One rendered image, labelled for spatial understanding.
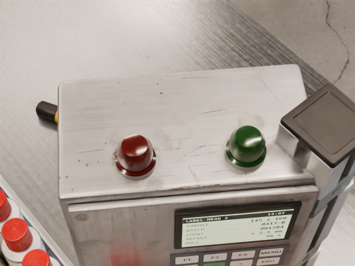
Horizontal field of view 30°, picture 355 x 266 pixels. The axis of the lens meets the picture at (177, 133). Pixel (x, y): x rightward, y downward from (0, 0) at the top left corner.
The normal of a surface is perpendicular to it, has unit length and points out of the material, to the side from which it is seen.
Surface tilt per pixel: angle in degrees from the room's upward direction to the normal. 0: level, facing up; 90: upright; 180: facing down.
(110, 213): 90
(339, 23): 0
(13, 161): 0
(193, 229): 90
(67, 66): 0
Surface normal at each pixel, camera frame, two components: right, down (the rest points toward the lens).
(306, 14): 0.01, -0.54
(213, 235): 0.10, 0.84
